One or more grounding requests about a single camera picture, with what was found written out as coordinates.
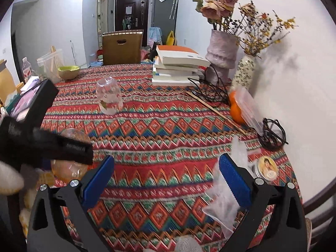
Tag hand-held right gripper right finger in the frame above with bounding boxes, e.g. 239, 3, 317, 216
218, 154, 309, 252

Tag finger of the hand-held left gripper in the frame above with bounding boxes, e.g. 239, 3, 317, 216
7, 78, 60, 123
31, 128, 94, 166

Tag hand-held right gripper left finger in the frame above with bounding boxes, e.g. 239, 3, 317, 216
28, 155, 115, 252

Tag clear cup with pink print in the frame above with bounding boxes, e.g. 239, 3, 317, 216
96, 77, 124, 115

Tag person's left forearm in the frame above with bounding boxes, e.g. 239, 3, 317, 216
0, 161, 25, 196

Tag person's right forearm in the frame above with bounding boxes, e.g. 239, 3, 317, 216
175, 236, 203, 252

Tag clear plastic bag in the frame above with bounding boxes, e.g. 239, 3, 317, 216
202, 136, 249, 238

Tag amber glass jar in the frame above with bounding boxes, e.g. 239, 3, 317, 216
51, 129, 91, 183

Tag plastic water bottle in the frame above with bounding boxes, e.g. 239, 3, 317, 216
22, 57, 34, 83

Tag clear plastic container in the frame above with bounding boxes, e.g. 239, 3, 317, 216
37, 49, 65, 83

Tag round tin with portrait lid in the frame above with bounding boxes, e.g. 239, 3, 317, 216
251, 156, 279, 179

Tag green bowl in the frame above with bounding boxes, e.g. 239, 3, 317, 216
57, 66, 81, 80

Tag tan cardboard box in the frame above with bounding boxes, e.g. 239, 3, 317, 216
0, 59, 18, 103

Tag wooden chopsticks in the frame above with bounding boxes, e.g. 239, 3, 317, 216
49, 46, 59, 72

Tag orange fruit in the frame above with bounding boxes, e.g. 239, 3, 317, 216
228, 91, 247, 125

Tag thin wooden stick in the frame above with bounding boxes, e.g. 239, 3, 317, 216
186, 92, 249, 135

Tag clear plastic box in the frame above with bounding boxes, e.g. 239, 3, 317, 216
234, 87, 265, 135

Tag colourful patterned tablecloth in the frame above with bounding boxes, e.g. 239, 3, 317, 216
26, 63, 302, 252

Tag dark wooden chair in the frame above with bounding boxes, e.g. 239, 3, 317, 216
302, 188, 336, 252

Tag brown wooden chair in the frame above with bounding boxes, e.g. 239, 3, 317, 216
102, 30, 144, 66

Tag small floral vase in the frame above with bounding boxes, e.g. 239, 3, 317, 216
231, 55, 257, 95

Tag white paperback book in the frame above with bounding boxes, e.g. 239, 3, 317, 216
153, 67, 199, 79
152, 74, 200, 87
154, 57, 199, 72

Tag dark brown door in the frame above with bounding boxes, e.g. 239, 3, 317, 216
115, 0, 150, 32

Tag light blue cloth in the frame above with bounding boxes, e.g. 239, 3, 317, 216
149, 27, 162, 46

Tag pink textured vase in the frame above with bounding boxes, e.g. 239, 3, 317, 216
205, 29, 240, 86

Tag orange cover book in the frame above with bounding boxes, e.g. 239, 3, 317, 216
156, 45, 212, 68

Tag yellow bag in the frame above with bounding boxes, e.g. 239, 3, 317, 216
165, 31, 177, 46

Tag grey refrigerator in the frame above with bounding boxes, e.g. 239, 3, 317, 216
152, 0, 180, 46

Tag dried yellow flower sprigs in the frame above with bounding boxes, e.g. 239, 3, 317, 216
233, 1, 299, 59

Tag hanging folded umbrella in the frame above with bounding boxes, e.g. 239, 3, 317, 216
169, 0, 180, 20

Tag dried pink roses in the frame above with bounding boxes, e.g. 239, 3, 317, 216
185, 0, 260, 31

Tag coiled black cord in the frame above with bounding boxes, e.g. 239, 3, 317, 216
258, 118, 289, 151

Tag black cable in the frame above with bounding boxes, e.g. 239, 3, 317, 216
187, 65, 231, 105

